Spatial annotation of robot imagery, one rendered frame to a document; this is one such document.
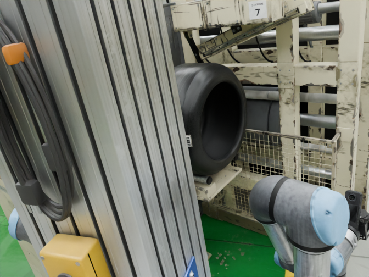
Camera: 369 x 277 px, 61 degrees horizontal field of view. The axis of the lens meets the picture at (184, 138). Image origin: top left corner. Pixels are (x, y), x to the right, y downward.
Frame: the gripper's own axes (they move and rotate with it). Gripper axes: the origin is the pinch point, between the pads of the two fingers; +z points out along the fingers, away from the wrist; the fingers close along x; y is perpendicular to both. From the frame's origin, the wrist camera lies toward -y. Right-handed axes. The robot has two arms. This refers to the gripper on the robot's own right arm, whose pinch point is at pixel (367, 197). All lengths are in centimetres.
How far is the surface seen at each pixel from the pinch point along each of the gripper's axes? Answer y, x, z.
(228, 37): -62, -80, 43
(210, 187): 10, -77, -2
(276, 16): -66, -46, 38
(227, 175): 15, -83, 19
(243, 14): -71, -59, 32
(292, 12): -66, -42, 47
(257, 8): -72, -51, 32
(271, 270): 97, -78, 35
